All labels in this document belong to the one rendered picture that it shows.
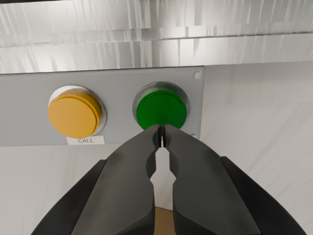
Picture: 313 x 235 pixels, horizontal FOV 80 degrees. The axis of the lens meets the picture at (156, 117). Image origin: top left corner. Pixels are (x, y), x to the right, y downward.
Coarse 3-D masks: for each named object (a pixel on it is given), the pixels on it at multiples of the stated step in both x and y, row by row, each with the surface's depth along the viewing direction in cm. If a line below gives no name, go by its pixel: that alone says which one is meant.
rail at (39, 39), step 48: (96, 0) 12; (144, 0) 12; (192, 0) 12; (240, 0) 12; (288, 0) 12; (0, 48) 14; (48, 48) 14; (96, 48) 13; (144, 48) 13; (192, 48) 13; (240, 48) 13; (288, 48) 13
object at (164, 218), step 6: (156, 210) 36; (162, 210) 36; (168, 210) 37; (156, 216) 35; (162, 216) 35; (168, 216) 36; (156, 222) 34; (162, 222) 34; (168, 222) 35; (156, 228) 33; (162, 228) 33; (168, 228) 34; (174, 228) 34; (156, 234) 32; (162, 234) 32; (168, 234) 33; (174, 234) 33
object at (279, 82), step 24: (0, 0) 21; (24, 0) 21; (48, 0) 21; (216, 72) 24; (240, 72) 24; (264, 72) 24; (288, 72) 24; (312, 72) 24; (216, 96) 26; (240, 96) 26; (264, 96) 26; (288, 96) 26; (312, 96) 26
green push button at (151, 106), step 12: (144, 96) 14; (156, 96) 14; (168, 96) 14; (180, 96) 15; (144, 108) 14; (156, 108) 14; (168, 108) 14; (180, 108) 14; (144, 120) 15; (156, 120) 15; (168, 120) 15; (180, 120) 15
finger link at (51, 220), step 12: (96, 168) 9; (84, 180) 8; (96, 180) 8; (72, 192) 8; (84, 192) 8; (60, 204) 7; (72, 204) 7; (84, 204) 7; (48, 216) 7; (60, 216) 7; (72, 216) 7; (36, 228) 7; (48, 228) 6; (60, 228) 6; (72, 228) 6
